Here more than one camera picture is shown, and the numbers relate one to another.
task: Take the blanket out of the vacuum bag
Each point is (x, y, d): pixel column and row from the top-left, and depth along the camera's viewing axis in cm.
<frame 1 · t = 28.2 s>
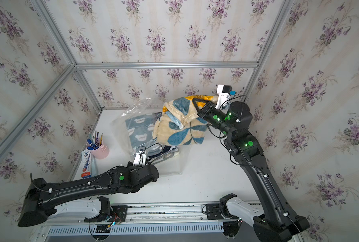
left hand: (146, 162, 75), fingers closed
right hand: (195, 101, 56), fingers closed
clear plastic vacuum bag: (173, 160, 90), point 4 cm above the table
blue bear pattern blanket: (139, 130, 95), point 11 cm above the table
pink pen cup: (101, 151, 88), point 9 cm above the table
white toothpaste box: (86, 165, 88), point 4 cm above the table

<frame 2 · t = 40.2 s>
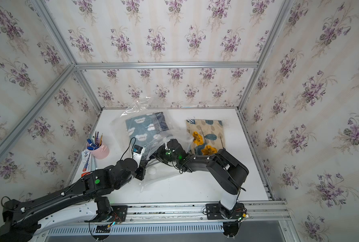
left hand: (149, 164, 72), fingers closed
right hand: (151, 154, 82), fingers open
beige floral fleece blanket: (206, 136, 102), point 4 cm above the table
the other named things where they were.

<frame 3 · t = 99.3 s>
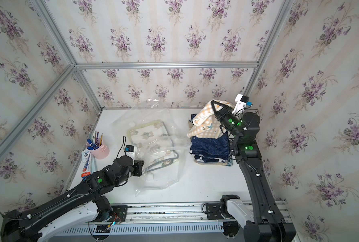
left hand: (146, 164, 77), fingers closed
right hand: (212, 102, 62), fingers closed
orange gingham sunflower blanket: (206, 124, 69), point 35 cm above the table
navy star pattern blanket: (205, 148, 90), point 9 cm above the table
white green trimmed blanket: (153, 144, 92), point 8 cm above the table
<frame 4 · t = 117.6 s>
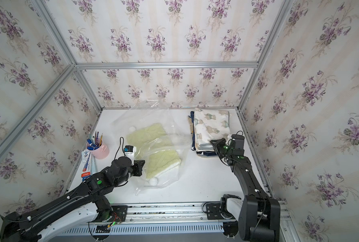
left hand: (146, 163, 77), fingers closed
right hand: (213, 141, 84), fingers closed
white green trimmed blanket: (210, 125, 96), point 13 cm above the table
